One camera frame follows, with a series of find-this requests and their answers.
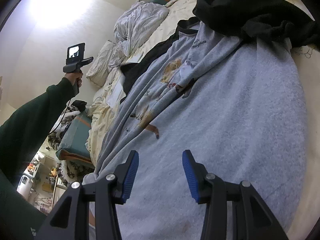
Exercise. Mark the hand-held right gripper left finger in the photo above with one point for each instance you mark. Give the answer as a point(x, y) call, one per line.
point(131, 177)

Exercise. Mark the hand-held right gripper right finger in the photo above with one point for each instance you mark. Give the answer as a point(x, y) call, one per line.
point(190, 177)

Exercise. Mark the grey shorts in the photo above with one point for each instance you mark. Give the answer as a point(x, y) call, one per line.
point(212, 130)

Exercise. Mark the person's left forearm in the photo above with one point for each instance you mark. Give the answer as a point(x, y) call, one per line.
point(27, 135)

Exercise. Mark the person's left hand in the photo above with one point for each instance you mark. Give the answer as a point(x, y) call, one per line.
point(75, 80)

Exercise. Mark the pale patterned pillow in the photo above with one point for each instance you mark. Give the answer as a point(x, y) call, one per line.
point(102, 62)

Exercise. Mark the person's left leg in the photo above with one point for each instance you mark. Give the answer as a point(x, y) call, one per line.
point(92, 217)

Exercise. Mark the bright ceiling lamp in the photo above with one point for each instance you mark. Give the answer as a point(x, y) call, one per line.
point(57, 5)

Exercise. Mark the yellow cartoon-print bed sheet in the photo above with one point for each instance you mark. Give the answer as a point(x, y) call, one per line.
point(110, 115)

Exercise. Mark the teal orange-striped mattress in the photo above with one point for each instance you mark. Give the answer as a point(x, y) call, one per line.
point(75, 135)

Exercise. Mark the grey crumpled quilt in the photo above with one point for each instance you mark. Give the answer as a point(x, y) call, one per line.
point(140, 22)

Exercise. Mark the white kitchen appliance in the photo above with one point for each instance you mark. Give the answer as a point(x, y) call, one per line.
point(23, 183)

